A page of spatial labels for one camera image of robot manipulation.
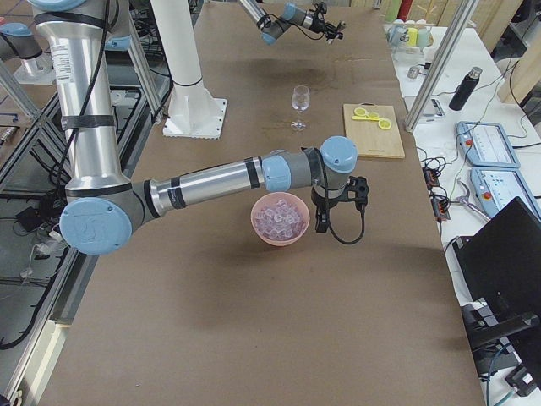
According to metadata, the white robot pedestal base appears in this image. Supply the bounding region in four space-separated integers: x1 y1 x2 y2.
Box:
151 0 227 140

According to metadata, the black water bottle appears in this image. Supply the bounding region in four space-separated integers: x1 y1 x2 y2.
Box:
449 67 483 111

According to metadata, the clear wine glass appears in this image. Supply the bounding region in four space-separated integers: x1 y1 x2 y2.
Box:
291 85 310 131

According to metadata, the aluminium frame post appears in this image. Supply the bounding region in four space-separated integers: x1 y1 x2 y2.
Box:
404 0 479 134

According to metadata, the lemon slice upper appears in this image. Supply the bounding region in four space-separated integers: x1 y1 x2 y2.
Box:
354 107 367 117

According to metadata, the yellow plastic cup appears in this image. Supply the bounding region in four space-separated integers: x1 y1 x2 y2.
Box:
406 27 418 47

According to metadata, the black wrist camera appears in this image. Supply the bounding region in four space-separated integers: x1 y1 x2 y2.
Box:
346 176 369 205
314 2 327 15

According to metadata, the pink bowl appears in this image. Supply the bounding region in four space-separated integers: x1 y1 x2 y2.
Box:
250 192 309 246

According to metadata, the grey plastic cup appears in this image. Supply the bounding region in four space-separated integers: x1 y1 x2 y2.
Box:
416 28 430 49

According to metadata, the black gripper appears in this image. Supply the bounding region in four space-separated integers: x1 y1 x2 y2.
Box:
311 186 346 211
310 13 346 44

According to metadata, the bamboo cutting board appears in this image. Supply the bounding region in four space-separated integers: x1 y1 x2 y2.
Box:
342 104 405 159

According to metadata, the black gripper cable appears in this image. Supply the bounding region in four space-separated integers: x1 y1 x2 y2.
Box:
295 23 335 43
314 168 367 245

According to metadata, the yellow plastic knife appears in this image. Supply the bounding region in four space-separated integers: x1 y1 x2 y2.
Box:
351 115 382 123

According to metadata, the clear ice cubes pile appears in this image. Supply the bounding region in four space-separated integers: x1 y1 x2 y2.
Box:
254 199 306 241

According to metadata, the black laptop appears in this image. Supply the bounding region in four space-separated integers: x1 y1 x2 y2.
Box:
452 197 540 315

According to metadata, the lemon slice lower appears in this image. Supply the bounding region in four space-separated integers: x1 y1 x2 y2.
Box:
378 119 392 129

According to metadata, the blue teach pendant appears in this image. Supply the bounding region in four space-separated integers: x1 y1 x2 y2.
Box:
470 167 540 218
455 121 521 168

